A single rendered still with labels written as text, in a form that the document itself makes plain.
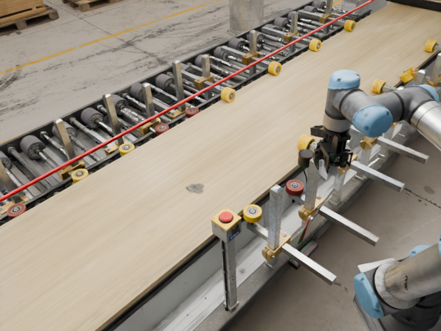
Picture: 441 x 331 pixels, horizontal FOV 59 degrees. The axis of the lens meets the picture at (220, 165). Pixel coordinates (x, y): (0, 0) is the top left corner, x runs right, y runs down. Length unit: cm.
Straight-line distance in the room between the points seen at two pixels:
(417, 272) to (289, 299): 162
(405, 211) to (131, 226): 208
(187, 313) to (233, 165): 71
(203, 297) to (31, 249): 74
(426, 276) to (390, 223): 210
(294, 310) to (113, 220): 124
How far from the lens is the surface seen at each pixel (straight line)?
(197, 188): 177
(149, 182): 187
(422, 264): 91
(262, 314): 243
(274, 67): 264
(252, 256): 188
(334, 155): 111
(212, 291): 178
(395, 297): 106
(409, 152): 203
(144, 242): 162
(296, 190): 178
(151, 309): 164
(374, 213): 304
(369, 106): 95
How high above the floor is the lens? 214
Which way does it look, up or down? 40 degrees down
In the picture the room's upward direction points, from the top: 4 degrees counter-clockwise
